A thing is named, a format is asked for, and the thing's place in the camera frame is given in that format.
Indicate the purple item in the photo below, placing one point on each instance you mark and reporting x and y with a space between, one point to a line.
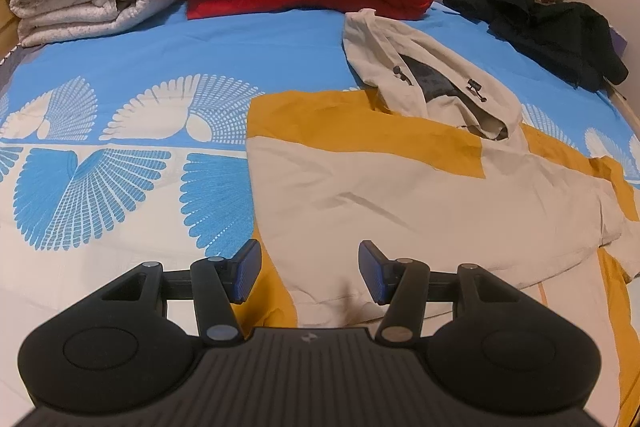
620 43

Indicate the blue white printed bed sheet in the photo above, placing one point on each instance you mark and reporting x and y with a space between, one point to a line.
125 117

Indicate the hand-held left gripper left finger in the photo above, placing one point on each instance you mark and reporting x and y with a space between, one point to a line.
248 268

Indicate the black garment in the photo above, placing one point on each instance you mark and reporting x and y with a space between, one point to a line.
550 27

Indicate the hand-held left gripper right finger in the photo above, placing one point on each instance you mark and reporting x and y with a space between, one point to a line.
372 271

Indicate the beige and mustard hooded jacket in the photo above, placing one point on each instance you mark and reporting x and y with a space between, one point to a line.
400 202

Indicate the wooden bed frame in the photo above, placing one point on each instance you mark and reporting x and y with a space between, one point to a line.
627 104

